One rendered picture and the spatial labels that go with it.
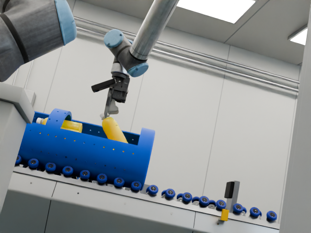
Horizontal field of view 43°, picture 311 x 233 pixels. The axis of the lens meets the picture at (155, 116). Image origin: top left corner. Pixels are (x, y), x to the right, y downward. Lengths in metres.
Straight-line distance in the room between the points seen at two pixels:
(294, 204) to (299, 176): 0.03
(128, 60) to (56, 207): 0.68
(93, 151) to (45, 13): 0.74
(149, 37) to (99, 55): 3.95
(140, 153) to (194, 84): 4.02
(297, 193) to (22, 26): 0.88
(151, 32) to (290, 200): 1.20
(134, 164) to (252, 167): 4.19
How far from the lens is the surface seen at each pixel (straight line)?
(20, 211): 1.78
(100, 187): 1.73
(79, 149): 1.73
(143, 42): 1.62
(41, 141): 1.76
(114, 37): 1.76
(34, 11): 1.18
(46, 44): 1.18
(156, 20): 1.57
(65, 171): 1.75
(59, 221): 1.75
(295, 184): 0.48
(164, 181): 5.37
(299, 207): 0.47
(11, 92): 1.01
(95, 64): 5.49
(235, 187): 1.85
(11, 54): 1.15
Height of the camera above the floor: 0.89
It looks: 13 degrees up
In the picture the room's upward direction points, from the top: 12 degrees clockwise
